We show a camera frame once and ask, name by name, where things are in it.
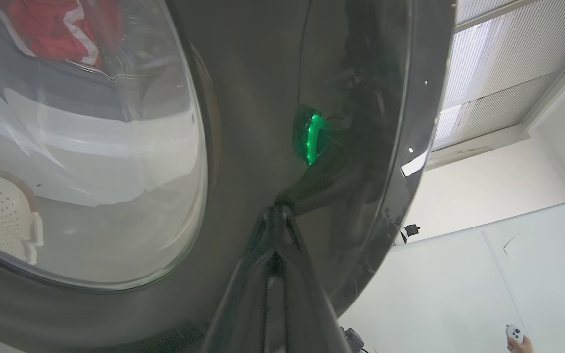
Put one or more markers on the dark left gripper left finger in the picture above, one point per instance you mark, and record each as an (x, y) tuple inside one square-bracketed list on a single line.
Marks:
[(245, 304)]

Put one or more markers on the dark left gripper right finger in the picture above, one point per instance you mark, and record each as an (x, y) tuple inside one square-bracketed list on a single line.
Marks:
[(307, 314)]

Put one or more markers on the round black glass washer door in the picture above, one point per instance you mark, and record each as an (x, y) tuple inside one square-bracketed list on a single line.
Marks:
[(263, 98)]

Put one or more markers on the plain red garment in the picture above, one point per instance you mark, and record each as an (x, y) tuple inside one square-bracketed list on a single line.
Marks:
[(47, 29)]

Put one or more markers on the operator hand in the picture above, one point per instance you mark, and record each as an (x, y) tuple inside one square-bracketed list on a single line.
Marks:
[(523, 347)]

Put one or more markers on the white handheld controller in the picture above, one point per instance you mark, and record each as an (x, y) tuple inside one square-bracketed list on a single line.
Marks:
[(514, 333)]

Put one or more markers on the small black wall device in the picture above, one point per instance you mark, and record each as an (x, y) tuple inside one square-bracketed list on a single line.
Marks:
[(411, 229)]

